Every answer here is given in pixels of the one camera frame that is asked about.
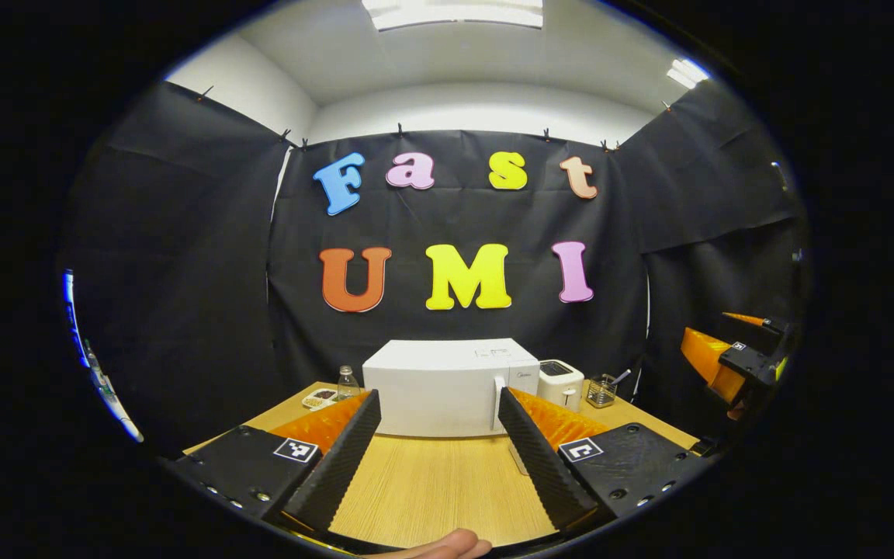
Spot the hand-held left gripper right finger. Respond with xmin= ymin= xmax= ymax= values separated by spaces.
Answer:
xmin=497 ymin=386 xmax=708 ymax=538

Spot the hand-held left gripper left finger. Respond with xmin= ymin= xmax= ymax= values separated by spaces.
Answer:
xmin=168 ymin=388 xmax=383 ymax=536

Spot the white microwave oven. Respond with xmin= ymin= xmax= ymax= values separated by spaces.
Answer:
xmin=362 ymin=338 xmax=541 ymax=438

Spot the white toaster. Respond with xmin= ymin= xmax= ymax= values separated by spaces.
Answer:
xmin=538 ymin=359 xmax=585 ymax=412

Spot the clear glass cup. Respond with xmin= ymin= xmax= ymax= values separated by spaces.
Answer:
xmin=587 ymin=374 xmax=617 ymax=409

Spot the small ceiling light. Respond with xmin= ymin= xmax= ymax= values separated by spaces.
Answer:
xmin=664 ymin=58 xmax=710 ymax=90

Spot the black backdrop cloth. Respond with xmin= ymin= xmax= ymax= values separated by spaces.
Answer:
xmin=59 ymin=78 xmax=811 ymax=459

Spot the long ceiling light panel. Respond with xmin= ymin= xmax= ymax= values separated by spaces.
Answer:
xmin=362 ymin=0 xmax=545 ymax=32

